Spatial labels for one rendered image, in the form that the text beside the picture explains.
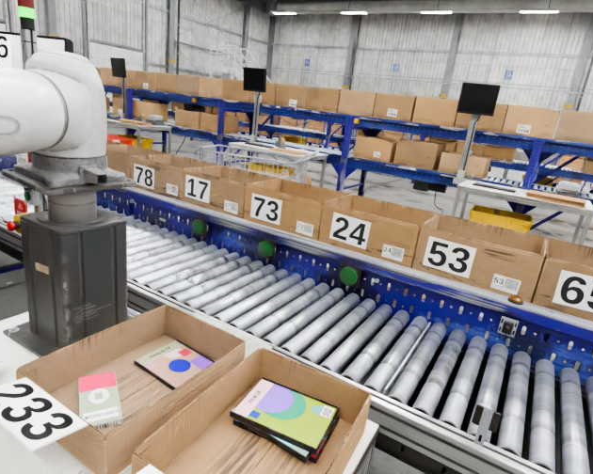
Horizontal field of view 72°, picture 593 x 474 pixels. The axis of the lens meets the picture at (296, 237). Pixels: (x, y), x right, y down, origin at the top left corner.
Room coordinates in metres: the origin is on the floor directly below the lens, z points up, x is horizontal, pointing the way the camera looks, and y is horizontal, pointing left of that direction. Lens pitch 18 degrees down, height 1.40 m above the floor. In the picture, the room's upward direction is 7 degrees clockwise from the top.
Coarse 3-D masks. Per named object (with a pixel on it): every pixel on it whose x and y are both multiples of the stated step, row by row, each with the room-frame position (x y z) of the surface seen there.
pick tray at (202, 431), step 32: (256, 352) 0.83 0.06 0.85; (224, 384) 0.72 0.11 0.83; (256, 384) 0.83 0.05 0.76; (288, 384) 0.81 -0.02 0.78; (320, 384) 0.78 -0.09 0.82; (192, 416) 0.64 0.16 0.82; (224, 416) 0.71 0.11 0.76; (352, 416) 0.74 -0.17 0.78; (160, 448) 0.56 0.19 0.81; (192, 448) 0.62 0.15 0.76; (224, 448) 0.63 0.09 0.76; (256, 448) 0.64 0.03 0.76; (352, 448) 0.65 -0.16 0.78
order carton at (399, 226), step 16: (336, 208) 1.58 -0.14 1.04; (352, 208) 1.85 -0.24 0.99; (368, 208) 1.81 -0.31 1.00; (384, 208) 1.78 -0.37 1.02; (400, 208) 1.74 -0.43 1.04; (384, 224) 1.48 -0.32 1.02; (400, 224) 1.45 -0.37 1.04; (416, 224) 1.70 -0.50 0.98; (320, 240) 1.60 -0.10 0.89; (336, 240) 1.57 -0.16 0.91; (368, 240) 1.50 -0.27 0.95; (384, 240) 1.47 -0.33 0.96; (400, 240) 1.44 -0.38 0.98; (416, 240) 1.42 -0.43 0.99
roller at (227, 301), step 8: (280, 272) 1.56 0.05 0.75; (264, 280) 1.46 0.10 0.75; (272, 280) 1.49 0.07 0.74; (248, 288) 1.38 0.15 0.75; (256, 288) 1.40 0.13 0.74; (264, 288) 1.44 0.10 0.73; (224, 296) 1.28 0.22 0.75; (232, 296) 1.29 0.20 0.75; (240, 296) 1.32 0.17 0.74; (248, 296) 1.35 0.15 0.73; (208, 304) 1.22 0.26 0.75; (216, 304) 1.22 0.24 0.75; (224, 304) 1.24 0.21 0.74; (232, 304) 1.27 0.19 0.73; (208, 312) 1.18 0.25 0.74; (216, 312) 1.20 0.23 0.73
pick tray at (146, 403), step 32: (128, 320) 0.90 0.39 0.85; (160, 320) 0.98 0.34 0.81; (192, 320) 0.95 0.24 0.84; (64, 352) 0.75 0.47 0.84; (96, 352) 0.82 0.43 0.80; (128, 352) 0.89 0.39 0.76; (224, 352) 0.89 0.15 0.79; (64, 384) 0.75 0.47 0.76; (128, 384) 0.77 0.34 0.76; (160, 384) 0.79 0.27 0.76; (192, 384) 0.71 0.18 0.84; (128, 416) 0.68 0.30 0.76; (160, 416) 0.63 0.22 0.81; (64, 448) 0.59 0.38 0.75; (96, 448) 0.54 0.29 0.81; (128, 448) 0.57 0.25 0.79
